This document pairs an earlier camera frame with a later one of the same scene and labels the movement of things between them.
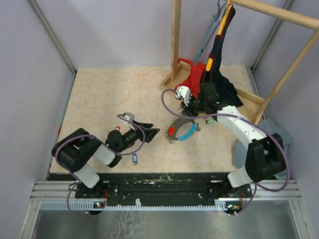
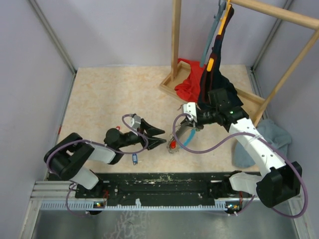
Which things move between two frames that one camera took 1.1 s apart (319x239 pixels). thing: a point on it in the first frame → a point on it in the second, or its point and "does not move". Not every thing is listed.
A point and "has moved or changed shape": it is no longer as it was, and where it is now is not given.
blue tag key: (134, 159) does not move
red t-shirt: (193, 82) does not move
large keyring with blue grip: (176, 123) has moved or changed shape
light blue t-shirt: (239, 156) does not move
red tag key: (171, 131) → (173, 144)
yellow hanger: (222, 27) does not move
